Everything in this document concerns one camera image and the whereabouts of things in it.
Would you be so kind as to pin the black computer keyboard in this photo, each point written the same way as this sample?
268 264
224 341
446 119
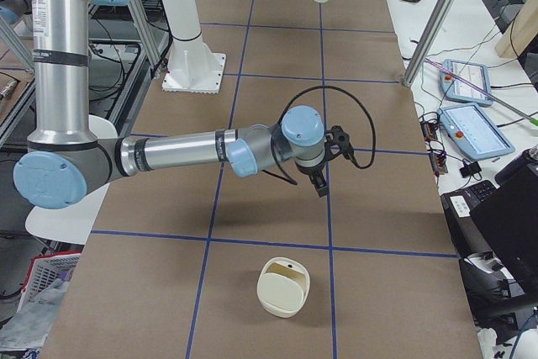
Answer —
480 191

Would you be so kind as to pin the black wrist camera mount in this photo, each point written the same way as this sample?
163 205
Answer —
337 143

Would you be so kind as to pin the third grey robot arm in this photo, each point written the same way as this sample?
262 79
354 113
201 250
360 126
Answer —
14 10

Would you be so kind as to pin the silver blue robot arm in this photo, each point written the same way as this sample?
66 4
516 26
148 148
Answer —
66 161

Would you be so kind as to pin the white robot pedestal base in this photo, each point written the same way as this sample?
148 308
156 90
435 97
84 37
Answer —
192 66

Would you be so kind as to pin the white laundry basket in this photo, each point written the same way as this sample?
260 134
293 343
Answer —
44 270

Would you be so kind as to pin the aluminium frame post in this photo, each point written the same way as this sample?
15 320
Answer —
432 28

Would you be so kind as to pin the near blue teach pendant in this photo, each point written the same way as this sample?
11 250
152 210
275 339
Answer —
473 132

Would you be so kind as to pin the cream white ceramic bowl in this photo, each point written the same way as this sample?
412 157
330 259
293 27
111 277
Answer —
283 287

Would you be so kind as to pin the far blue teach pendant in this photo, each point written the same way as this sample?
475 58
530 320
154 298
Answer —
466 82

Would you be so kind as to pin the blue teach pendant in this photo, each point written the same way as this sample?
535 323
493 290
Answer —
473 132
466 82

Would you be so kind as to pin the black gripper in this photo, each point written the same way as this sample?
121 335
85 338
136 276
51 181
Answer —
310 171

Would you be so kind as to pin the white plastic chair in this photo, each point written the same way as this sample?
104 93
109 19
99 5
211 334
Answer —
70 225

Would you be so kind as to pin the black box with label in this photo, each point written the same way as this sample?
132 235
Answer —
465 235

